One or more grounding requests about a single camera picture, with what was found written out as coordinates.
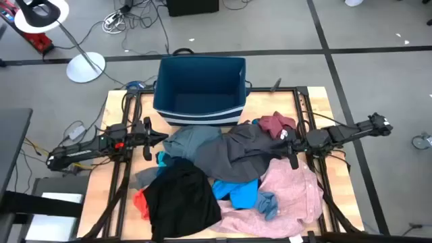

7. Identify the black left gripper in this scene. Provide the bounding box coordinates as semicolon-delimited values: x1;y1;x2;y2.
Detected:
133;116;169;162

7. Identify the teal blue sock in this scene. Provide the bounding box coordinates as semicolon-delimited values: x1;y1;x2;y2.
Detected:
155;151;176;169

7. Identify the grey-teal shirt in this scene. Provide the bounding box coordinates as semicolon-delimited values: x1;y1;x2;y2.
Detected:
163;124;223;161

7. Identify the maroon garment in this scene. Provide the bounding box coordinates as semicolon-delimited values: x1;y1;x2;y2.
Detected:
258;111;298;141

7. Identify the pink button shirt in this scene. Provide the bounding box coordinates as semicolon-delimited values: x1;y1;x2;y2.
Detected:
209;157;324;239

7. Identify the dark grey garment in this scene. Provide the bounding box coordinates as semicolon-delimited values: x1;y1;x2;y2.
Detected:
194;123;294;184

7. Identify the large black garment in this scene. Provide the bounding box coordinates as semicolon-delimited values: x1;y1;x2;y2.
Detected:
143;157;223;241

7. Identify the dusty blue cloth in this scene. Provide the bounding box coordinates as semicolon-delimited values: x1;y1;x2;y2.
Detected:
254;190;279;222

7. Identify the red sock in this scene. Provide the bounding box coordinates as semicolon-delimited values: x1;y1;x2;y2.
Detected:
132;188;151;221

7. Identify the bright blue garment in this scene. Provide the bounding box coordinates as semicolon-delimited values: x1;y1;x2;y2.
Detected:
211;178;260;210

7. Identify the navy white striped fabric bin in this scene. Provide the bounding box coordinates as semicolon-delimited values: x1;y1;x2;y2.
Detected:
152;47;252;128

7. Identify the grey power adapter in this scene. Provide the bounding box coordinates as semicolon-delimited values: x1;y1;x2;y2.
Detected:
67;124;87;141

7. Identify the white floor lamp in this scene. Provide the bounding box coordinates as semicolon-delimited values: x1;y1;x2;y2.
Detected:
13;0;106;84

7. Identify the grey caster wheel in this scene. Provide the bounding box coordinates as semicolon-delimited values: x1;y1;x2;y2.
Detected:
411;132;432;151

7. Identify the white power strip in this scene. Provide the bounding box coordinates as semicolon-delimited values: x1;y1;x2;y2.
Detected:
103;11;126;34

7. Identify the black crossbar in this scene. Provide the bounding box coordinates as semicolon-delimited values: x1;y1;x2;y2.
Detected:
0;190;84;219

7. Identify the black box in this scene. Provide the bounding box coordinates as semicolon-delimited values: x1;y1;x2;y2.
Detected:
166;0;220;17

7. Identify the grey cart white panel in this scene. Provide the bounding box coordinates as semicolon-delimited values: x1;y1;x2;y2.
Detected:
18;174;90;243

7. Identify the black floor plug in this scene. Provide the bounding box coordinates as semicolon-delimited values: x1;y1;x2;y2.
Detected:
400;221;425;238

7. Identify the black desk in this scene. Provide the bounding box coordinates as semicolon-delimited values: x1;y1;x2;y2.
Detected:
0;107;34;203

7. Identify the red toolbox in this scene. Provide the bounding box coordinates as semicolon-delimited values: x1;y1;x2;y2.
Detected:
0;0;55;55

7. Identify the black aluminium table frame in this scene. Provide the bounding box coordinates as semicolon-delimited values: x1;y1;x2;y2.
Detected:
80;86;367;243

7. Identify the blue cable coil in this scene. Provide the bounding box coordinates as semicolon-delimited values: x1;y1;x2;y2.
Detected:
125;80;146;90

